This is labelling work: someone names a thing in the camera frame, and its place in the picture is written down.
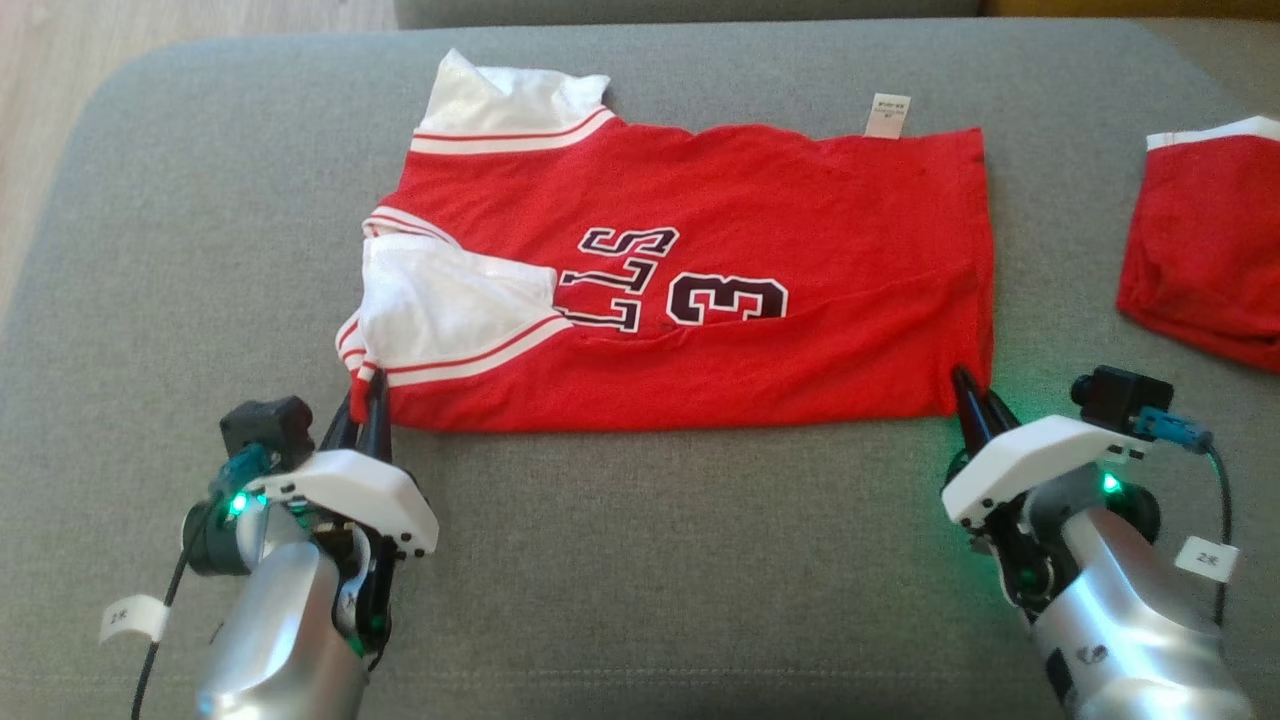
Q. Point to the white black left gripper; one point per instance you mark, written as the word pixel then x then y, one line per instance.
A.
pixel 370 495

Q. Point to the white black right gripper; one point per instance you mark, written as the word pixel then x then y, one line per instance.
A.
pixel 1030 460

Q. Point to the red basketball jersey white trim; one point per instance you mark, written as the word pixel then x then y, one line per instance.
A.
pixel 800 350

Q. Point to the red shorts white stripe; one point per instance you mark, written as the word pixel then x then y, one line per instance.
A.
pixel 1210 250

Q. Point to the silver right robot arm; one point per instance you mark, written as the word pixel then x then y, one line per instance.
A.
pixel 1130 640

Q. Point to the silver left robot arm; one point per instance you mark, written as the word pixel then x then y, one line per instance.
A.
pixel 280 640

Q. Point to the grey fabric sofa seat cushion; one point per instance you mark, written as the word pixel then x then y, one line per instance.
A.
pixel 640 560

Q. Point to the yellow fabric sofa cushion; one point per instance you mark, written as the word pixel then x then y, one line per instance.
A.
pixel 1130 8

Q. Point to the grey fabric sofa back cushion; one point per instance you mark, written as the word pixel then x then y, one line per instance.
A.
pixel 680 10

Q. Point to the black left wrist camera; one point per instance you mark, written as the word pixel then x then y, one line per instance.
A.
pixel 265 430

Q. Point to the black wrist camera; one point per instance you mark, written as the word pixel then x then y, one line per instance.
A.
pixel 265 430
pixel 1125 395

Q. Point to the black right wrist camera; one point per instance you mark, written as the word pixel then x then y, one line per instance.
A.
pixel 1125 395

